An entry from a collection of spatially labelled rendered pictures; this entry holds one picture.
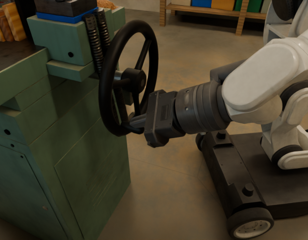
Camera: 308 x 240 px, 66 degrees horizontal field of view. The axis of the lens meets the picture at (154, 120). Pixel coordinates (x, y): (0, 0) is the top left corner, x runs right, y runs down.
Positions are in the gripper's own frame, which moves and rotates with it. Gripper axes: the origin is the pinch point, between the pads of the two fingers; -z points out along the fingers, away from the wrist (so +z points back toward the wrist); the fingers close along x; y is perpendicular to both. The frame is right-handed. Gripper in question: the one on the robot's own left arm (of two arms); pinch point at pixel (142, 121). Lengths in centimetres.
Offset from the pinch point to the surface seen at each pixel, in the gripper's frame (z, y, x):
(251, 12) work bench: -21, -193, 235
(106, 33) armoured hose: -5.7, 10.5, 19.0
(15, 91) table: -18.8, 19.8, 1.7
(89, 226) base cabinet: -53, -35, -23
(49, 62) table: -17.2, 15.9, 11.3
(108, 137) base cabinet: -37.7, -23.1, 9.3
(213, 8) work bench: -62, -172, 244
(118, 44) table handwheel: 1.3, 11.9, 11.6
